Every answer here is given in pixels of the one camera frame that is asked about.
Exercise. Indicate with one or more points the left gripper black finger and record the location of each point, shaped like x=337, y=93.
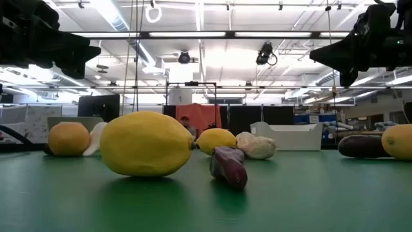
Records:
x=74, y=72
x=80, y=53

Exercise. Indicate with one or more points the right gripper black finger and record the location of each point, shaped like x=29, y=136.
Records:
x=341, y=53
x=348, y=76

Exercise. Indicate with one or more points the white garlic bulb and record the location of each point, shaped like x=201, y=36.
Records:
x=96, y=135

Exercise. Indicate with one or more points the orange-yellow lemon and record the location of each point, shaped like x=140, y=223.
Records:
x=68, y=139

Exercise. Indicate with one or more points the dark purple eggplant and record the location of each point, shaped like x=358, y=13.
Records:
x=360, y=146

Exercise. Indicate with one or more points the yellow lemon with stem dot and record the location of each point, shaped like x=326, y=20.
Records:
x=399, y=141

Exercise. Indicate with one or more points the large yellow lemon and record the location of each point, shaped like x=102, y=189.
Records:
x=145, y=145

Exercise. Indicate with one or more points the beige garlic bulb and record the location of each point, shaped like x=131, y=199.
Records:
x=257, y=148

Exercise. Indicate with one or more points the small yellow lemon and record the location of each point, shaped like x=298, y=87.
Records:
x=215, y=140

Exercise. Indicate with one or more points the black ceiling disc fixture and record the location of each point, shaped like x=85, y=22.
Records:
x=102, y=66

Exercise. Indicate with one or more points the black monitor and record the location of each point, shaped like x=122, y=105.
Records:
x=96, y=108

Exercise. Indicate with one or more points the blue storage bins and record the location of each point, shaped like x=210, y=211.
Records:
x=302, y=118

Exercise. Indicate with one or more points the white patterned partition panel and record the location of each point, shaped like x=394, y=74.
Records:
x=38, y=125

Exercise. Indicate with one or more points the black partition screen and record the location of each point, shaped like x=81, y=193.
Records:
x=277, y=119

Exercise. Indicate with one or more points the white plastic basket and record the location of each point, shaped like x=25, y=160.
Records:
x=289, y=138

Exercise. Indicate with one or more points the overhead light bar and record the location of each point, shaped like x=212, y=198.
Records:
x=186, y=34

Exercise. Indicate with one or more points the white round tank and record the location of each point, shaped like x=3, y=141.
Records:
x=180, y=96

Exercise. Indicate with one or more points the person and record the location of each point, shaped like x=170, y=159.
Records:
x=185, y=122

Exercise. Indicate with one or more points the orange cloth partition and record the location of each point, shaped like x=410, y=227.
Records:
x=206, y=116

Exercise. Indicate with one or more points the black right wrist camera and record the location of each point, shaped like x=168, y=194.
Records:
x=375, y=19

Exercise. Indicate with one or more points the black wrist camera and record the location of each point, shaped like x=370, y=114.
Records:
x=375, y=19
x=25, y=14

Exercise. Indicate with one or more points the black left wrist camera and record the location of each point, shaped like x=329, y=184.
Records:
x=25, y=14

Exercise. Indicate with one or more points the black horizontal frame rail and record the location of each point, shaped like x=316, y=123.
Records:
x=289, y=87

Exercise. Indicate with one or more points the round black ceiling camera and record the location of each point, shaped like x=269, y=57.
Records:
x=184, y=57

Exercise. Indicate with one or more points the black metal frame stand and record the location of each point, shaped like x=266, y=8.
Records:
x=191, y=84

